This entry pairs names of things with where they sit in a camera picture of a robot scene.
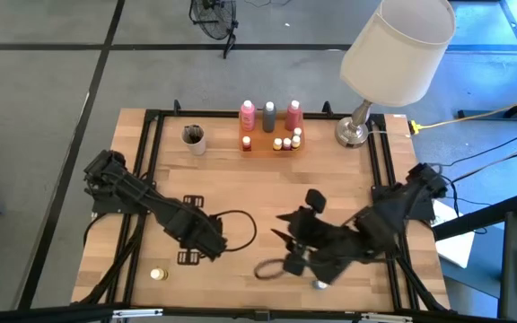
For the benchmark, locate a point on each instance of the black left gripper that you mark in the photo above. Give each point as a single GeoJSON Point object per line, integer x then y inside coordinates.
{"type": "Point", "coordinates": [195, 233]}

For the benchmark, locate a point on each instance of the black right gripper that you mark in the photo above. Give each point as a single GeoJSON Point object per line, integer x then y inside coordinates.
{"type": "Point", "coordinates": [330, 247]}

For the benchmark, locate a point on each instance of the small blue paint bottle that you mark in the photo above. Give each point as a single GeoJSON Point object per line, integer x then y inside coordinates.
{"type": "Point", "coordinates": [319, 285]}

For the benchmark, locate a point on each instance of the small red paint bottle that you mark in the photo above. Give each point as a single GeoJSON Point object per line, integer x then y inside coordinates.
{"type": "Point", "coordinates": [286, 144]}
{"type": "Point", "coordinates": [246, 144]}

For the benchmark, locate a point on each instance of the small teal paint bottle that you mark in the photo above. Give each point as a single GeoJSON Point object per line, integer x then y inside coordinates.
{"type": "Point", "coordinates": [297, 132]}

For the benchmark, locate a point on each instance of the large red paint bottle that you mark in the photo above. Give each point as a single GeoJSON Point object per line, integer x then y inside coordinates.
{"type": "Point", "coordinates": [293, 117]}

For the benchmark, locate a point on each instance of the large grey paint bottle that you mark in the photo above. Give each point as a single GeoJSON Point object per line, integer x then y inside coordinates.
{"type": "Point", "coordinates": [269, 119]}

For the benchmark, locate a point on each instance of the large pink paint bottle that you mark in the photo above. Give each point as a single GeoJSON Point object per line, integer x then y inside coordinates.
{"type": "Point", "coordinates": [247, 117]}

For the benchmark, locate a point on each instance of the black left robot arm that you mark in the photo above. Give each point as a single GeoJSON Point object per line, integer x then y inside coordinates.
{"type": "Point", "coordinates": [124, 190]}

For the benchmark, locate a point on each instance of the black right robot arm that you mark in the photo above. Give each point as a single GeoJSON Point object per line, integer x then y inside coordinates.
{"type": "Point", "coordinates": [402, 206]}

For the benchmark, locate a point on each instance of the white plastic cup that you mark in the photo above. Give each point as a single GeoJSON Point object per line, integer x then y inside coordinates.
{"type": "Point", "coordinates": [198, 149]}

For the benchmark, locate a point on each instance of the translucent orange tray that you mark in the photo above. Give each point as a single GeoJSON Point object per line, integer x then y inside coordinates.
{"type": "Point", "coordinates": [263, 150]}

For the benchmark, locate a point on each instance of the white flat panel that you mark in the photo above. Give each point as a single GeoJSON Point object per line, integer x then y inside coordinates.
{"type": "Point", "coordinates": [453, 247]}

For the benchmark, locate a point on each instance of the black metal bar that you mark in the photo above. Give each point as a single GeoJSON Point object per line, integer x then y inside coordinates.
{"type": "Point", "coordinates": [478, 217]}

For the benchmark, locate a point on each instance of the table lamp with cream shade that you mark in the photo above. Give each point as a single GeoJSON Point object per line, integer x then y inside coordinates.
{"type": "Point", "coordinates": [397, 54]}

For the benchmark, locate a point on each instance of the black floor fan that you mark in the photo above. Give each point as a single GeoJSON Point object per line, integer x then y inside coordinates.
{"type": "Point", "coordinates": [213, 20]}

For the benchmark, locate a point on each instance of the black table-level camera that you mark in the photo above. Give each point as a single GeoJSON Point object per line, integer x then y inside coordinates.
{"type": "Point", "coordinates": [261, 315]}

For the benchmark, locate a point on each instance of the black aluminium table frame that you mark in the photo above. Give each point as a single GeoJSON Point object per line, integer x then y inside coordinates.
{"type": "Point", "coordinates": [213, 114]}

